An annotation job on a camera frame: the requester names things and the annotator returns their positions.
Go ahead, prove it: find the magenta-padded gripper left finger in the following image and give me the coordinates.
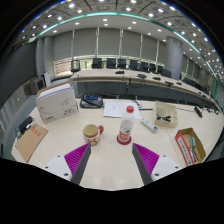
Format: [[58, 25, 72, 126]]
[[43, 142, 92, 186]]

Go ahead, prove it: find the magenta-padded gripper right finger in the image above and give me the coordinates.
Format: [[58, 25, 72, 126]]
[[131, 142, 183, 186]]

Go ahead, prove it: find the clear red-capped water bottle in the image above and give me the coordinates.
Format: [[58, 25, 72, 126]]
[[117, 105, 135, 145]]

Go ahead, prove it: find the open red-sided cardboard box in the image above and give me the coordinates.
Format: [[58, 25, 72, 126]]
[[174, 127, 207, 167]]

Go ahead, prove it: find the small green stapler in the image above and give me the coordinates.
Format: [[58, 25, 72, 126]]
[[189, 136, 197, 150]]

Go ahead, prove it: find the brown kraft paper envelope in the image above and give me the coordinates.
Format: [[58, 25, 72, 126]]
[[14, 123, 49, 163]]

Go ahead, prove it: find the white remote control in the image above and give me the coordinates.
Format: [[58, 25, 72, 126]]
[[140, 117, 160, 134]]

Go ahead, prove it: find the red and white patterned mug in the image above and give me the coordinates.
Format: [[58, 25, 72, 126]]
[[82, 123, 105, 147]]

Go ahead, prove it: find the black marker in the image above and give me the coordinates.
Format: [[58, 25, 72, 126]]
[[156, 114, 172, 122]]

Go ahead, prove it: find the flat round red coaster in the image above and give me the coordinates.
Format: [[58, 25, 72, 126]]
[[116, 134, 133, 146]]

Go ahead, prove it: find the beige open organizer box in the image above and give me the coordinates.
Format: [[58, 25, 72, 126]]
[[153, 101, 179, 128]]

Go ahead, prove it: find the large white cardboard box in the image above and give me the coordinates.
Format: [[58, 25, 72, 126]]
[[34, 81, 80, 125]]

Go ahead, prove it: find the black tabletop microphone unit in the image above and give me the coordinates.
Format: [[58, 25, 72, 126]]
[[193, 105, 204, 118]]

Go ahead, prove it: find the black desk conference phone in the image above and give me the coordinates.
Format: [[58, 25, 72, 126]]
[[79, 93, 104, 109]]

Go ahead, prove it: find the white printed paper sheet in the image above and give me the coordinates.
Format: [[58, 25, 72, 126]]
[[102, 99, 142, 120]]

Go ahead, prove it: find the long curved conference desk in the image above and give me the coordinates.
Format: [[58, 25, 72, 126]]
[[71, 68, 218, 108]]

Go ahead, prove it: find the row of black office chairs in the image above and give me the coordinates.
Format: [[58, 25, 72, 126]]
[[69, 57, 214, 91]]

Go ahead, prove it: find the group of ceiling lights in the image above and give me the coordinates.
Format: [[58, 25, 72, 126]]
[[19, 0, 221, 68]]

